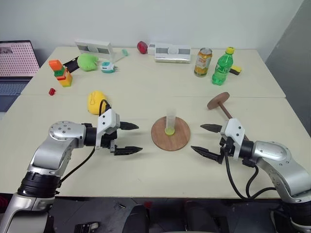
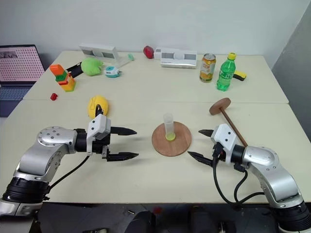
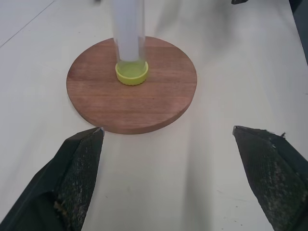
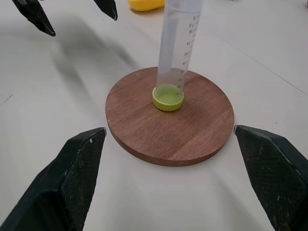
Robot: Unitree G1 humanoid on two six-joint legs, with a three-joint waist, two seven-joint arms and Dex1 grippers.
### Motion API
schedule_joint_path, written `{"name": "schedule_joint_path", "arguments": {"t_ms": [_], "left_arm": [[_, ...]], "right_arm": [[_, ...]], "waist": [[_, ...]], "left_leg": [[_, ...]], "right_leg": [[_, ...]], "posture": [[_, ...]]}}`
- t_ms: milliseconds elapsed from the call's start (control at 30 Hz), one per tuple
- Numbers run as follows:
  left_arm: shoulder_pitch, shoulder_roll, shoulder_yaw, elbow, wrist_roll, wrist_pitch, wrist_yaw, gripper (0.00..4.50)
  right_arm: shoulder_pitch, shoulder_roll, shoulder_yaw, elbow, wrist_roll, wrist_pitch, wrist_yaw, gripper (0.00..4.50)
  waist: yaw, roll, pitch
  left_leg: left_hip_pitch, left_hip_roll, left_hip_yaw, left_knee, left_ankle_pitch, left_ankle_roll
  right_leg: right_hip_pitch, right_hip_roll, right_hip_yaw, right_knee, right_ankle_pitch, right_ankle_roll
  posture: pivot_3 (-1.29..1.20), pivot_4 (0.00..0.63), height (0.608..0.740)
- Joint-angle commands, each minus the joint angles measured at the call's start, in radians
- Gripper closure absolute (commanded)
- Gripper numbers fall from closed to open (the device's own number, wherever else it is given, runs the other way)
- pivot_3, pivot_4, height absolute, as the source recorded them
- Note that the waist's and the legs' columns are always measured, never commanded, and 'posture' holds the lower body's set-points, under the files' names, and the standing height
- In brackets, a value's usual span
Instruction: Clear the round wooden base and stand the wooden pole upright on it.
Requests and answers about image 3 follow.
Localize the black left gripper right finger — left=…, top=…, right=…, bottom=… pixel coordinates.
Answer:
left=232, top=125, right=308, bottom=231

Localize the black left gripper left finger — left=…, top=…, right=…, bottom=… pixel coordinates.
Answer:
left=0, top=127, right=106, bottom=231

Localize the clear tube with yellow cap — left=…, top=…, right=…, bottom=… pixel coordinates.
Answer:
left=109, top=0, right=149, bottom=87

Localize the round wooden base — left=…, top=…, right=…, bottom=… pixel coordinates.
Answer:
left=66, top=36, right=198, bottom=135

